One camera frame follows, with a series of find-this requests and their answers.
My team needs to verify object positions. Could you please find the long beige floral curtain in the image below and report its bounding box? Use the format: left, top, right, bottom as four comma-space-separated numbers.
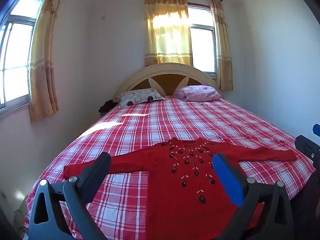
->
28, 0, 68, 123

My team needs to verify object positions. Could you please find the white patterned pillow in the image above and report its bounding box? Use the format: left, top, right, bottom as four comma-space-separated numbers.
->
115, 88, 167, 108

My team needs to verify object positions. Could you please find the window behind headboard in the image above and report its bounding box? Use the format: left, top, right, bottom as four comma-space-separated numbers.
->
187, 2, 218, 78

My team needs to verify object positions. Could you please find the cream arched headboard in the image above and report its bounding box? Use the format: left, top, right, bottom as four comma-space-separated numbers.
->
113, 63, 220, 103

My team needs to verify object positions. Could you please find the dark clothes pile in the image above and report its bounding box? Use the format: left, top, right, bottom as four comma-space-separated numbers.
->
98, 99, 118, 114

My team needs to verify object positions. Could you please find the wide beige sheer curtain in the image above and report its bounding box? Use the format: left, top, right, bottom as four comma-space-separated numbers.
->
144, 0, 193, 67

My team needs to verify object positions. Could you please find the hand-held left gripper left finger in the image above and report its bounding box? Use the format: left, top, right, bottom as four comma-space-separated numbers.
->
29, 152, 112, 240

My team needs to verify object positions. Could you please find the black cable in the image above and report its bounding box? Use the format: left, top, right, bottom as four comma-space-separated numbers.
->
13, 208, 28, 230

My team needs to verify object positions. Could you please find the narrow beige curtain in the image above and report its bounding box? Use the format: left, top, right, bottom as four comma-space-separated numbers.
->
210, 0, 233, 91

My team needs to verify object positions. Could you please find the red beaded sweater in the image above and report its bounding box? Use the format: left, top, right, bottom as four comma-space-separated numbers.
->
63, 137, 297, 240

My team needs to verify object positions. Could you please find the bed with red plaid sheet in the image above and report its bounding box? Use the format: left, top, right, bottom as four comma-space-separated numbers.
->
24, 95, 315, 240

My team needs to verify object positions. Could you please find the pink pillow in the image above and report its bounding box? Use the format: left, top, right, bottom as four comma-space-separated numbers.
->
174, 85, 222, 102

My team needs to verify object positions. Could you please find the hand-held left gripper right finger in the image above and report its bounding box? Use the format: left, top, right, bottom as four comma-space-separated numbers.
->
212, 152, 295, 240

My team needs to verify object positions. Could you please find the large side window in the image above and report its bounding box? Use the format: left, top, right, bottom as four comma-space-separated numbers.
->
0, 0, 49, 117

